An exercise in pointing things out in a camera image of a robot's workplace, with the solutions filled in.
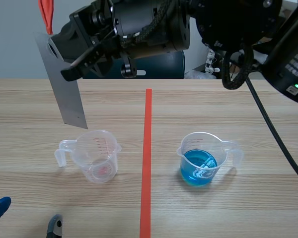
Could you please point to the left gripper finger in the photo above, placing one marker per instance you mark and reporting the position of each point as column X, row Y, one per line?
column 55, row 226
column 1, row 207

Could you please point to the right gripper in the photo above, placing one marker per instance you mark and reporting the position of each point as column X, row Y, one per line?
column 144, row 17

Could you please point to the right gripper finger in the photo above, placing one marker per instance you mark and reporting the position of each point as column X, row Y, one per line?
column 67, row 42
column 70, row 73

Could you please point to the grey metal plate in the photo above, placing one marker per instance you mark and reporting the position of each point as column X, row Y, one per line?
column 67, row 99

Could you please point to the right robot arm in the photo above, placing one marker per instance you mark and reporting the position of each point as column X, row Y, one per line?
column 238, row 24

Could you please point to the clear plastic bag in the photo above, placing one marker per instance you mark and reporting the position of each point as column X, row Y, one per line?
column 200, row 75

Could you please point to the empty clear plastic beaker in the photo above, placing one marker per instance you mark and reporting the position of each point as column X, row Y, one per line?
column 99, row 158

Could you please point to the clear beaker with blue liquid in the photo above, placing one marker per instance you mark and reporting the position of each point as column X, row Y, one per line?
column 198, row 166

